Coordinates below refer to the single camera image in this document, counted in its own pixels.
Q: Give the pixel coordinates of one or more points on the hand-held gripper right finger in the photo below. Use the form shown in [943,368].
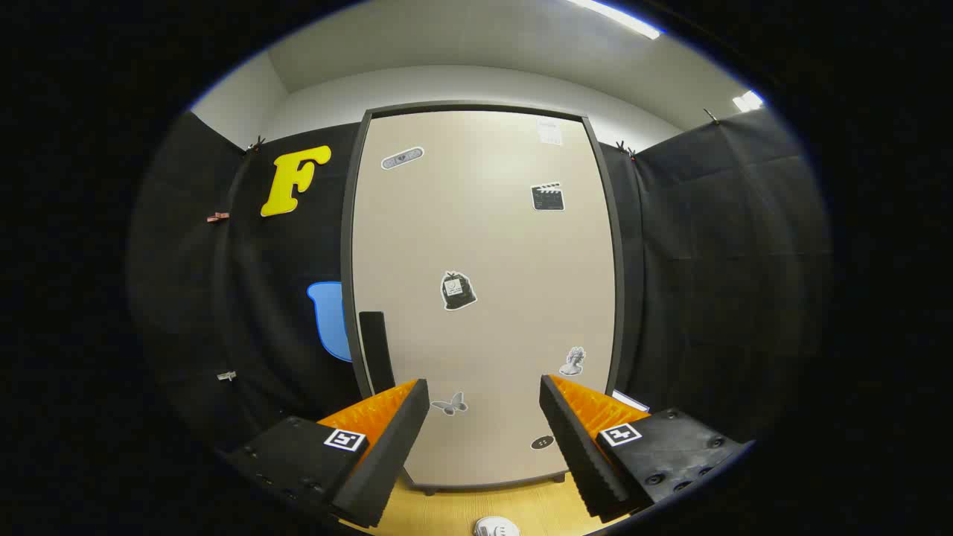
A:
[581,454]

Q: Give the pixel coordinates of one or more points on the white canvas shoe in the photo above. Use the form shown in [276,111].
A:
[496,528]

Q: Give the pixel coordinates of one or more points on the long ceiling light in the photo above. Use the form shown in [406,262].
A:
[618,18]

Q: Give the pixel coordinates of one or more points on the black backdrop cloth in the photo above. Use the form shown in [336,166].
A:
[707,298]

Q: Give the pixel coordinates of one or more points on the black binder clip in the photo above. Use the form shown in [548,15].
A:
[625,150]
[255,144]
[712,115]

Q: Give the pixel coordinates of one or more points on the dark grey shoe cabinet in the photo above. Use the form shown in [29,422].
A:
[345,246]

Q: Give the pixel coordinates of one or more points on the small ceiling light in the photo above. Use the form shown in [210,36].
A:
[748,100]

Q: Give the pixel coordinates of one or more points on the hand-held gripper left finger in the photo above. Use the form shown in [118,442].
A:
[387,454]

